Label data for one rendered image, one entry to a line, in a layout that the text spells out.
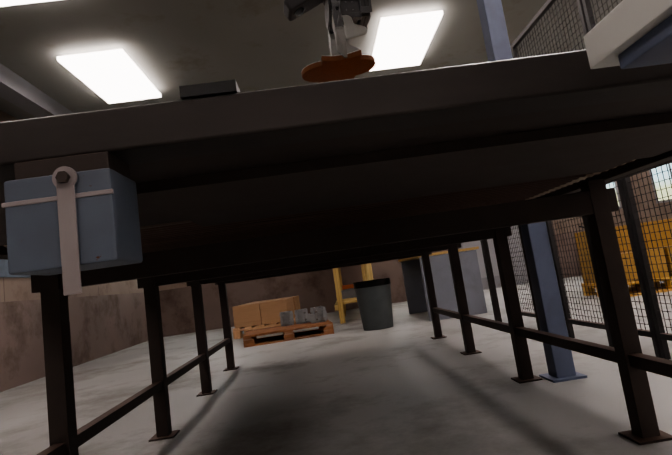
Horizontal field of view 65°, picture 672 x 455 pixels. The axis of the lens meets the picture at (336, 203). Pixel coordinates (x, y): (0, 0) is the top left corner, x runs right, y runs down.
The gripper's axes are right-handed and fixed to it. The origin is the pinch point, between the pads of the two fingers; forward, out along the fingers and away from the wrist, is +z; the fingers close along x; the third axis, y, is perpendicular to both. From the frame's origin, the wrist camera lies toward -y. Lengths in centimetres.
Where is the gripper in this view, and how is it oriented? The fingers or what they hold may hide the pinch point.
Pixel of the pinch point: (338, 66)
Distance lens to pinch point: 102.1
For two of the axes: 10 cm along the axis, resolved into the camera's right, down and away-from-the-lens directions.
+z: 1.2, 9.8, -1.4
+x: -0.8, 1.5, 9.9
